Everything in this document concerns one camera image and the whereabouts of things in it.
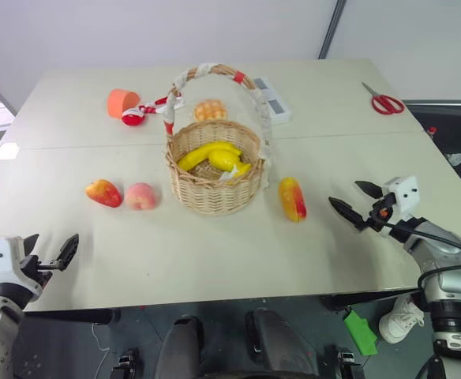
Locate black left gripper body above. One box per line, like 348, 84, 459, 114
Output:
19, 254, 58, 295

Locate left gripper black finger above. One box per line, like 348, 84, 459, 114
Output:
54, 233, 81, 272
21, 233, 40, 259

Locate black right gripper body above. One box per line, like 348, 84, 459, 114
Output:
365, 193, 399, 235

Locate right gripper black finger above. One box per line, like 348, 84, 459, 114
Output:
328, 196, 369, 232
354, 180, 384, 201

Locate long red yellow mango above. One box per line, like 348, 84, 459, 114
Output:
278, 176, 308, 223

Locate short red yellow mango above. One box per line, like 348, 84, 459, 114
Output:
84, 178, 123, 208

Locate pink peach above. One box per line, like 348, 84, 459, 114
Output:
125, 182, 162, 212

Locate dark side desk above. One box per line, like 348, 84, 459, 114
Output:
401, 99, 461, 201

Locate white sneaker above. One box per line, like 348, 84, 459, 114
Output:
378, 295, 425, 345

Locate green plastic object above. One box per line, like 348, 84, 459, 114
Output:
343, 307, 379, 357

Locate white crumpled paper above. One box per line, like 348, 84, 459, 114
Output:
218, 165, 242, 186

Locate white box with grey panels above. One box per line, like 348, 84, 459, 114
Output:
251, 76, 294, 126

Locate yellow banana bunch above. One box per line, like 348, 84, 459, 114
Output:
177, 141, 253, 186

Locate dark rounded shape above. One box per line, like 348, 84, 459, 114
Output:
161, 314, 204, 379
245, 307, 320, 379

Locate red ornament with striped ribbon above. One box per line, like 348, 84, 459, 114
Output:
121, 93, 171, 128

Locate orange cup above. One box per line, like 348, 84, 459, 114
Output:
107, 88, 141, 120

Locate golden melon bread bun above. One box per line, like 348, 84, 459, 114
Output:
193, 99, 229, 122

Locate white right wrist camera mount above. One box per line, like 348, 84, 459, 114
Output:
381, 175, 419, 223

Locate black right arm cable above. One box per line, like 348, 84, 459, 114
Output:
380, 220, 461, 303

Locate red handled scissors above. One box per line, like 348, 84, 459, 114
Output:
361, 81, 407, 117

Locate black table frame bar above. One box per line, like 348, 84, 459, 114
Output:
320, 290, 422, 313

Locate small black floor bracket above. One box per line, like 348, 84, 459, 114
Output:
323, 344, 361, 379
110, 348, 140, 379

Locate wicker basket with handle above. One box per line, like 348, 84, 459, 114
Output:
161, 62, 275, 216

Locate grey metal post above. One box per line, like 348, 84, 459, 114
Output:
317, 0, 353, 61

